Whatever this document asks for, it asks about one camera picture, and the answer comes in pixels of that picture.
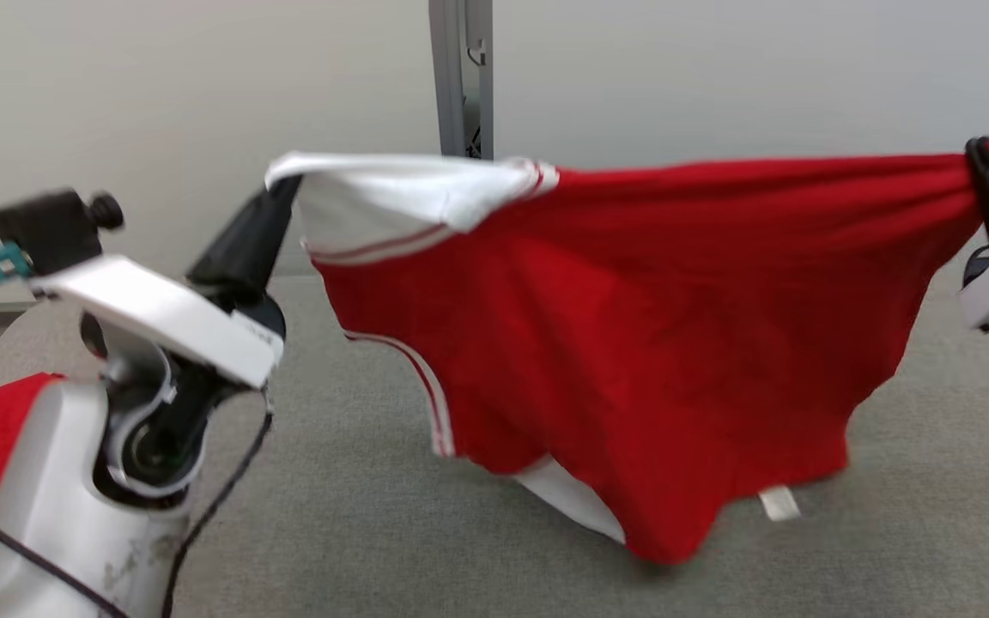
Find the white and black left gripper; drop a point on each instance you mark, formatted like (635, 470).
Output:
(160, 313)

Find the red jersey with white stripes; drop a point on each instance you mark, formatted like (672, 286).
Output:
(632, 343)

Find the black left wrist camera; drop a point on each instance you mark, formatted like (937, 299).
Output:
(48, 227)

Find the grey metal post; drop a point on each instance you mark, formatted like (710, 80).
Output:
(447, 77)

